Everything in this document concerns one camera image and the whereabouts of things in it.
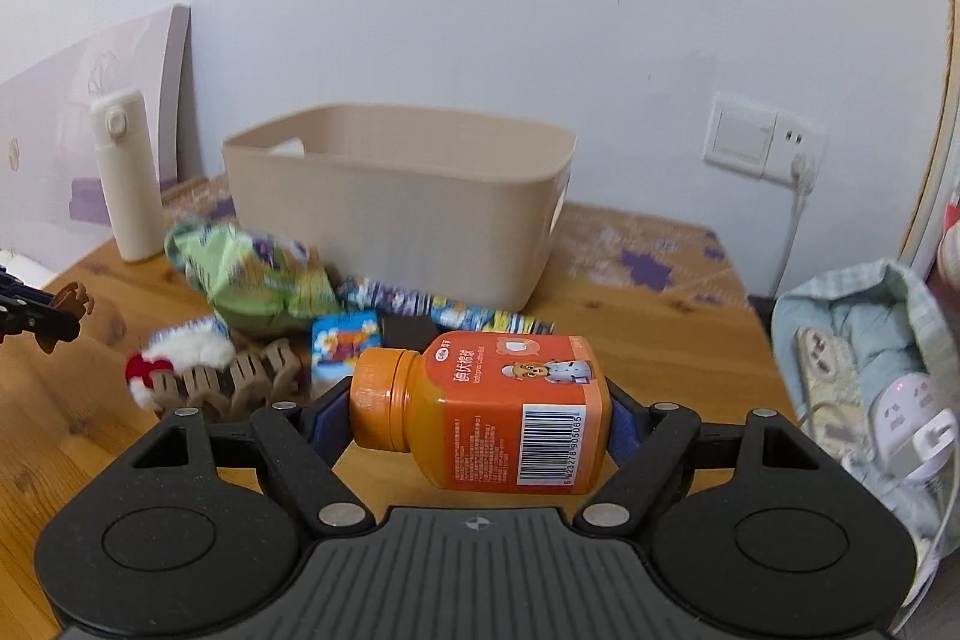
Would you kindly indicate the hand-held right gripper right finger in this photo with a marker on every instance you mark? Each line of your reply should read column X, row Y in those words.
column 624, row 430

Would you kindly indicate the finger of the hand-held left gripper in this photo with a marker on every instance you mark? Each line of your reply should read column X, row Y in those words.
column 34, row 317

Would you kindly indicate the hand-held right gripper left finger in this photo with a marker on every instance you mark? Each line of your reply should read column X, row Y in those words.
column 327, row 424

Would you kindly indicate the brown reindeer hair clip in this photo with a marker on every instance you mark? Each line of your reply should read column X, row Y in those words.
column 67, row 304

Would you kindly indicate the small blue cartoon box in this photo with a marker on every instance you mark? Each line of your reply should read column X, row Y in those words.
column 341, row 351

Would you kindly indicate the blue striped snack packet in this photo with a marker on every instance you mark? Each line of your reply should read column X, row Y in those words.
column 491, row 319
column 386, row 296

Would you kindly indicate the orange medicine bottle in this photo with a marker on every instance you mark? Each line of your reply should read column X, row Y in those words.
column 480, row 415

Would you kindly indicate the red white plush hair clip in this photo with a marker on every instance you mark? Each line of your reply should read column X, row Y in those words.
column 180, row 351

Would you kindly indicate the green snack bag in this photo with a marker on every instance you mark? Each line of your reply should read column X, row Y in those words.
column 247, row 280

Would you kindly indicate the beige plastic storage bin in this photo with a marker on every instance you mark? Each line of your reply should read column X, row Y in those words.
column 390, row 212

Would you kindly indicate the wooden desktop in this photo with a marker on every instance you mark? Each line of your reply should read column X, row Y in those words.
column 45, row 452

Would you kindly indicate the white thermos bottle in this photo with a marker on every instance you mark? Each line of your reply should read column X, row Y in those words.
column 129, row 183

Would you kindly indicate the purple and white board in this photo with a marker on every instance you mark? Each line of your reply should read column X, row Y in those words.
column 52, row 145

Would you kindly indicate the beige power strip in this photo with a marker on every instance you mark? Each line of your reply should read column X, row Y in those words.
column 825, row 377

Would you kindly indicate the light blue fabric bag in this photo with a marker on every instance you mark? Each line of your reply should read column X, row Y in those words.
column 847, row 295

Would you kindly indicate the white power strip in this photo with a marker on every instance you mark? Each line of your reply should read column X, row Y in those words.
column 911, row 422

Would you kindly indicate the white wall switch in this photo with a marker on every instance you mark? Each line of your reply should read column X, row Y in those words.
column 739, row 134

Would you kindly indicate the white wall outlet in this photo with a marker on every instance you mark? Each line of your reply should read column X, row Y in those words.
column 799, row 149

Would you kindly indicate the cream curved wooden frame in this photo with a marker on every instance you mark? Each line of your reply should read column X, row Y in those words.
column 934, row 160

